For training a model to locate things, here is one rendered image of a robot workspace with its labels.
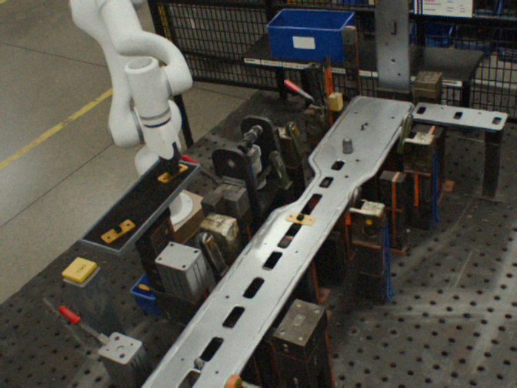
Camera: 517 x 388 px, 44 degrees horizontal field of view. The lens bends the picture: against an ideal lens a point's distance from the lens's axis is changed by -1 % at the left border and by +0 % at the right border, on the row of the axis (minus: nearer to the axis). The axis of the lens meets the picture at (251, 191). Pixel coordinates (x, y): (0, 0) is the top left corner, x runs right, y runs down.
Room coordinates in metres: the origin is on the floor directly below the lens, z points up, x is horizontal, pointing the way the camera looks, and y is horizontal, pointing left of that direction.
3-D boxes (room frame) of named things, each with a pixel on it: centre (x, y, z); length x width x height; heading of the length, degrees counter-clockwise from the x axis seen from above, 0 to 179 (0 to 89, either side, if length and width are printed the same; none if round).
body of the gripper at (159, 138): (1.48, 0.20, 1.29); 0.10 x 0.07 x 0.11; 38
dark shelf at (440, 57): (2.21, -0.49, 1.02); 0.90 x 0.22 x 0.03; 54
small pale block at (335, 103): (1.88, -0.34, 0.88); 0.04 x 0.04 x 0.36; 54
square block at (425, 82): (1.89, -0.66, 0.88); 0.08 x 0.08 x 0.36; 54
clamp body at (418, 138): (1.58, -0.53, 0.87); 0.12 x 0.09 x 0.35; 54
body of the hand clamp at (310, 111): (1.84, -0.26, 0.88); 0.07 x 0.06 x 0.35; 54
